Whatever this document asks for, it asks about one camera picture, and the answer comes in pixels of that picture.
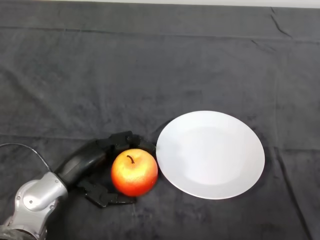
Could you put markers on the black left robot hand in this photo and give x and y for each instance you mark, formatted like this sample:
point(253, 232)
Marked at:
point(80, 160)

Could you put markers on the red yellow apple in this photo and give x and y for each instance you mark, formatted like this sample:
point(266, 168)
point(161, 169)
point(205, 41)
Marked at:
point(135, 175)

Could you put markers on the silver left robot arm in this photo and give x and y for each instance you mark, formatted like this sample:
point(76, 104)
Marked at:
point(37, 197)

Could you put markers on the white round plate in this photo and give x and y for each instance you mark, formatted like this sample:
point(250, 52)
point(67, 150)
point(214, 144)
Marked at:
point(212, 157)

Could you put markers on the black table cloth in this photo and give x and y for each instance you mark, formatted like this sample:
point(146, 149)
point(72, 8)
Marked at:
point(125, 62)

